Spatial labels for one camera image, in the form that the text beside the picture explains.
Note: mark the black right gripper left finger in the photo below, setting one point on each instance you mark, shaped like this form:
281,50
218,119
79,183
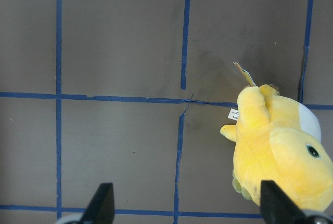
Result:
101,208

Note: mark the brown paper table cover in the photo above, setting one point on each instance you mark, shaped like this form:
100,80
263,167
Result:
134,92

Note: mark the yellow plush penguin toy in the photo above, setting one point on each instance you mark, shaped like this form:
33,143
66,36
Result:
277,138

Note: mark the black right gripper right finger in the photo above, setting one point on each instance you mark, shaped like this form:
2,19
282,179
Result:
276,206

